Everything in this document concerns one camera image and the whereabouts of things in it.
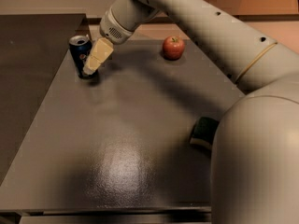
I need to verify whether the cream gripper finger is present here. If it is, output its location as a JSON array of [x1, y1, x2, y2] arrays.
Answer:
[[83, 37, 114, 75]]

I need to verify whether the blue pepsi can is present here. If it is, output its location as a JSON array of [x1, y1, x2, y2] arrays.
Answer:
[[69, 35, 96, 79]]

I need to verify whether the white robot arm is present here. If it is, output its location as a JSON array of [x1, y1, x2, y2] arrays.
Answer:
[[83, 0, 299, 224]]

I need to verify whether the red apple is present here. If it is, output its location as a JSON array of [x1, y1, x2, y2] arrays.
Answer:
[[163, 35, 185, 61]]

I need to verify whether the green yellow sponge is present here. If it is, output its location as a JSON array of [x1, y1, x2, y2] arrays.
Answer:
[[190, 117, 219, 150]]

